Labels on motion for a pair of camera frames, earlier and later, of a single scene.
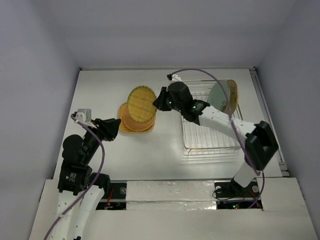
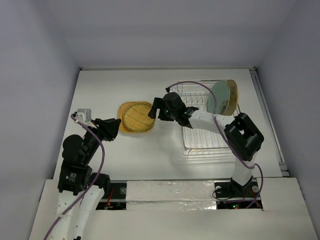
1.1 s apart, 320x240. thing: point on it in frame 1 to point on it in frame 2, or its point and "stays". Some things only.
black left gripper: [112, 124] stays
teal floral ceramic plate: [217, 97] stays
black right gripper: [164, 99] to [155, 108]
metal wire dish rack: [199, 140] stays
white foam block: [170, 195] stays
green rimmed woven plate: [140, 104] to [135, 117]
